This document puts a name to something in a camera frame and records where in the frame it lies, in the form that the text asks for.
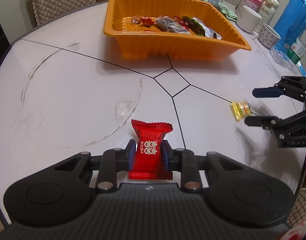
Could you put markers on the silver foil snack packet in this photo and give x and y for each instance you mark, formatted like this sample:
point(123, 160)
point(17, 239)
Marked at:
point(209, 30)

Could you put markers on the blue thermos jug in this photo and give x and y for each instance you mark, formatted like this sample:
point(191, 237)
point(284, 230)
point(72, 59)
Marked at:
point(295, 17)

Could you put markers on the small red candy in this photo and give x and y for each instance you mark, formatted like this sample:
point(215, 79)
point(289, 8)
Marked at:
point(146, 21)
point(181, 21)

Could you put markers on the brown candy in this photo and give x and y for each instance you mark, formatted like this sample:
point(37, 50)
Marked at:
point(136, 19)

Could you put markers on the green cloth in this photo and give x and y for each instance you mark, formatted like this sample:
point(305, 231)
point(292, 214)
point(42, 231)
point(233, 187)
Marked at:
point(228, 12)

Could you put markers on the orange plastic tray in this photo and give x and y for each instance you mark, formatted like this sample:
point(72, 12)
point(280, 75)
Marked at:
point(168, 47)

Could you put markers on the white cartoon bottle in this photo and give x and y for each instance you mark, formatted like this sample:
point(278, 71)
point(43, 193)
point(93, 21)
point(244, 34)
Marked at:
point(269, 7)

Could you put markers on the clear plastic wrapper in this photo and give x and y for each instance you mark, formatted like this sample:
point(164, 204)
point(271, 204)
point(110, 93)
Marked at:
point(280, 55)

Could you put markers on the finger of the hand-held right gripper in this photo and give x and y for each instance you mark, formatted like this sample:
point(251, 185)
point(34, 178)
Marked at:
point(261, 121)
point(267, 92)

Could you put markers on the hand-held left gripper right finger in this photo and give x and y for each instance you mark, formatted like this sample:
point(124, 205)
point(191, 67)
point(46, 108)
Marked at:
point(168, 157)

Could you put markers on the white mug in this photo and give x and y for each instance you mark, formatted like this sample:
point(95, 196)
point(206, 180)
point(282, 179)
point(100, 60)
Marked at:
point(249, 20)

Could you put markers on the red white patterned clothing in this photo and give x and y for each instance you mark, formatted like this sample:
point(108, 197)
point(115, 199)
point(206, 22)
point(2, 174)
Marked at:
point(295, 233)

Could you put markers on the white patterned cup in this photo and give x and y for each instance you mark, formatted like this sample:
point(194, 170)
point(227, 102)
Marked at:
point(267, 36)

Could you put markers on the yellow candy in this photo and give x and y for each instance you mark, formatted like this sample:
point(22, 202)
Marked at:
point(239, 110)

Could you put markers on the large red snack packet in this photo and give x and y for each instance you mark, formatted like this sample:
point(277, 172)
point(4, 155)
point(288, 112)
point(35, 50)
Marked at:
point(150, 140)

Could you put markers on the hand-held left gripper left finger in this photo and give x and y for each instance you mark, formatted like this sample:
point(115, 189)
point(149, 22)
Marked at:
point(131, 155)

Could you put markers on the grey snack packet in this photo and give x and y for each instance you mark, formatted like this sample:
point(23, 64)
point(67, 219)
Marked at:
point(168, 25)

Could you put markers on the clear water bottle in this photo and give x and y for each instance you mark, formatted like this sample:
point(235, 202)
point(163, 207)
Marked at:
point(302, 46)

